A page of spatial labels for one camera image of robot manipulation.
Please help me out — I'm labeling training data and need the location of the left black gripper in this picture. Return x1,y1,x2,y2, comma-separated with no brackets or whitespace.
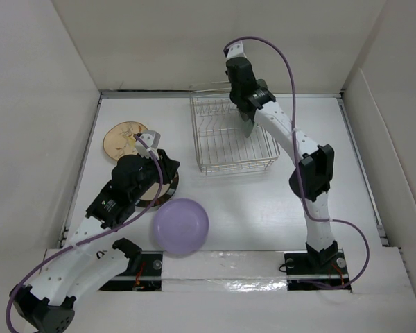
130,148,179,202

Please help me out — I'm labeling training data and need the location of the teal rectangular ceramic plate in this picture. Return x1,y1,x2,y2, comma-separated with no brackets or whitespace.
241,119,254,138

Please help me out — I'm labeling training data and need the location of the teal round plate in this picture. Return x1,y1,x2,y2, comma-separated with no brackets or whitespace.
257,79,268,89

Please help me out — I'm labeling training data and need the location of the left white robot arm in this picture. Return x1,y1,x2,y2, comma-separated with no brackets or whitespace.
6,149,180,332

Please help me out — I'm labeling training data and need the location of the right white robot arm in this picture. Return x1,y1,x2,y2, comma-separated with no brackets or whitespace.
226,56,338,273

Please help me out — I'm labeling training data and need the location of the tan floral round plate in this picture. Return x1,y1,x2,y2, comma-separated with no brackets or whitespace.
103,121,148,162

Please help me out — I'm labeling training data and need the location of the black mosaic rimmed plate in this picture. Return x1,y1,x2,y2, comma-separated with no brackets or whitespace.
136,172,180,208

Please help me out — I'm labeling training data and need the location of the purple plastic plate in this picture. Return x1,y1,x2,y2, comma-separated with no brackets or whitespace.
152,198,209,255

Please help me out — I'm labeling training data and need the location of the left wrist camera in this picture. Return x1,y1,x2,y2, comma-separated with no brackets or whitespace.
135,130,161,158

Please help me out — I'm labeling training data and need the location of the metal wire dish rack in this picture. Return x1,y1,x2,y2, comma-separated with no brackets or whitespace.
189,82,280,176

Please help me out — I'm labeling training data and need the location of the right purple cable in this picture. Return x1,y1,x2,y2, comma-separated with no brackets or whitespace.
223,36,370,291

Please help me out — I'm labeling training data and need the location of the purple cable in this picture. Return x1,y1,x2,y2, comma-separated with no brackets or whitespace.
5,134,164,332
223,36,370,291

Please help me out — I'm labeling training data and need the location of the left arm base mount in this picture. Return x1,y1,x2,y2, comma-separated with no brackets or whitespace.
99,251,163,291

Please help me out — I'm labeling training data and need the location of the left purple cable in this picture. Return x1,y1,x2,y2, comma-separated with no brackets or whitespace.
5,134,164,332

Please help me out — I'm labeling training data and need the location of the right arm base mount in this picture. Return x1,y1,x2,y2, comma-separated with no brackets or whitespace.
279,252,349,291

